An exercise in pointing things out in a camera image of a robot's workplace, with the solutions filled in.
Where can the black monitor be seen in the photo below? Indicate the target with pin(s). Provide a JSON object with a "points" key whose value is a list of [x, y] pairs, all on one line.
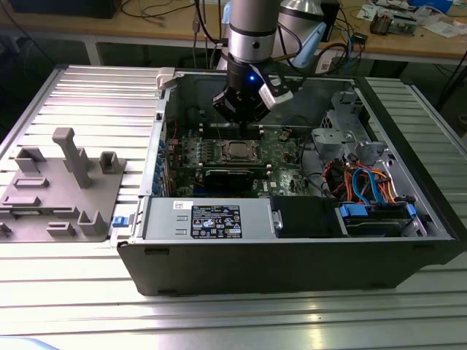
{"points": [[62, 8]]}

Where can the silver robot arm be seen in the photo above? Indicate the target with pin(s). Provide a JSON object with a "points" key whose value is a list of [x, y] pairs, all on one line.
{"points": [[251, 22]]}

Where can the grey parts rack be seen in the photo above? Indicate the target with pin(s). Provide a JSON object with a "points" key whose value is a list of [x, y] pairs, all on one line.
{"points": [[54, 197]]}

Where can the green motherboard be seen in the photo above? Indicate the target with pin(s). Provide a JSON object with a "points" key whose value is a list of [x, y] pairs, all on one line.
{"points": [[288, 178]]}

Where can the blue box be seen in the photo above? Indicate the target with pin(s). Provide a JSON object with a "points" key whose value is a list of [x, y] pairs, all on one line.
{"points": [[430, 4]]}

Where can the grey metal drive cage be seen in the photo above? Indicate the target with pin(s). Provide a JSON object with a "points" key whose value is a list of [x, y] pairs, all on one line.
{"points": [[330, 138]]}

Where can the black RAM slot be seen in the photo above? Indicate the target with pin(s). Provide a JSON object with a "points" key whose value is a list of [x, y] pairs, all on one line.
{"points": [[209, 131], [209, 127], [209, 137], [233, 164], [209, 134], [233, 167]]}

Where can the copper coil device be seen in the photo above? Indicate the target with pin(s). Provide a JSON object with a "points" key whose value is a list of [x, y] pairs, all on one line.
{"points": [[381, 23]]}

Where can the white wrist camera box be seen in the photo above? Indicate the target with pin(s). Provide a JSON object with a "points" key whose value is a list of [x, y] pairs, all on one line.
{"points": [[268, 96]]}

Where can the black power adapter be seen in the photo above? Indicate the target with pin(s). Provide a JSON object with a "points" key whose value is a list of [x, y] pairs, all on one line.
{"points": [[360, 38]]}

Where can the blue plastic clip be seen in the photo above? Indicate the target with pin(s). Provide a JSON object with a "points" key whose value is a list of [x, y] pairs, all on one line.
{"points": [[118, 221]]}

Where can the grey power supply unit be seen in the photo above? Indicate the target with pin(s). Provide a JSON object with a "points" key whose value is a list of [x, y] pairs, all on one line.
{"points": [[164, 218]]}

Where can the CPU socket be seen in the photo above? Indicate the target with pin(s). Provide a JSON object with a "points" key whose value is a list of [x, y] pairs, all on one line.
{"points": [[255, 160]]}

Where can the white plastic case latch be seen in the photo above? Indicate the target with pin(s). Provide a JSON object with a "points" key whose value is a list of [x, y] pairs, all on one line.
{"points": [[165, 77]]}

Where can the black PC case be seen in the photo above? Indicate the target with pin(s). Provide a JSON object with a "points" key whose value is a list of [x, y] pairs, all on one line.
{"points": [[255, 270]]}

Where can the black graphics card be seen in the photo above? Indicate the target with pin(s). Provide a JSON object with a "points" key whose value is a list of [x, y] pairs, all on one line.
{"points": [[228, 180]]}

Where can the round coin battery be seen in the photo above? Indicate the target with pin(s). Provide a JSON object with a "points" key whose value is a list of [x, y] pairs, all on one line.
{"points": [[284, 135]]}

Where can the white papers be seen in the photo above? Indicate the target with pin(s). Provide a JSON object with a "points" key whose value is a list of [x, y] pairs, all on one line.
{"points": [[443, 29]]}

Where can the white label sheet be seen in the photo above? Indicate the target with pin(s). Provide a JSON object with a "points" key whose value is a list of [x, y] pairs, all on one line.
{"points": [[324, 65]]}

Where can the black upright box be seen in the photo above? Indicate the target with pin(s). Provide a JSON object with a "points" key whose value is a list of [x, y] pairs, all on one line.
{"points": [[332, 25]]}

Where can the hard disk in blue carrier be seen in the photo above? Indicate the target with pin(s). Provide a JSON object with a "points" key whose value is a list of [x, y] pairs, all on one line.
{"points": [[352, 211]]}

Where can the small electronics box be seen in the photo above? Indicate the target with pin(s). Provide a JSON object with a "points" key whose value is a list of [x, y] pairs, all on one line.
{"points": [[403, 25]]}

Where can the wooden desk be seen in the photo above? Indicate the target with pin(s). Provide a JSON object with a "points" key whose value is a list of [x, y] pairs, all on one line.
{"points": [[109, 25]]}

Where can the black drive bay cover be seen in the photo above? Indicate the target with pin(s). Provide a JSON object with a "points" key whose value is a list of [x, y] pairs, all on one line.
{"points": [[306, 217]]}

